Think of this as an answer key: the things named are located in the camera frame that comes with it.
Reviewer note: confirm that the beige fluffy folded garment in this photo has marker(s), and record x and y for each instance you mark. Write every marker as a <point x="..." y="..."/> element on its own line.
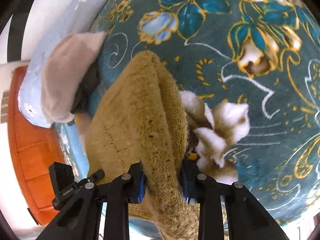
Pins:
<point x="63" y="72"/>

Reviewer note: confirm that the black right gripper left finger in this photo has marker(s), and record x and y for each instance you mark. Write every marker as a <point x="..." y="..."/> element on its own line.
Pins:
<point x="80" y="217"/>

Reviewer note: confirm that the dark grey cloth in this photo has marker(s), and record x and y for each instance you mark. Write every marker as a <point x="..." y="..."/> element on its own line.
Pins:
<point x="89" y="82"/>

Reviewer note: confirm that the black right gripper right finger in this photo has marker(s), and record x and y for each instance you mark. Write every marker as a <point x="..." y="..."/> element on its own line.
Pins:
<point x="231" y="205"/>

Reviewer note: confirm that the mustard yellow knitted sweater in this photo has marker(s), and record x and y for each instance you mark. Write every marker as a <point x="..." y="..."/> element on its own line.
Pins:
<point x="141" y="119"/>

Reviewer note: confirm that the white brown fluffy garment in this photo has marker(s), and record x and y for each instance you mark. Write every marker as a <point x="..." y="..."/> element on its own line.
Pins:
<point x="211" y="132"/>

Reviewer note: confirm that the teal floral blanket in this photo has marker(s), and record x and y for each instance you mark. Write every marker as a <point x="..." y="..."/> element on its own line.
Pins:
<point x="263" y="54"/>

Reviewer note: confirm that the light blue daisy quilt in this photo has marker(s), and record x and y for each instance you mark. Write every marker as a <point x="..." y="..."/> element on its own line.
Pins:
<point x="40" y="62"/>

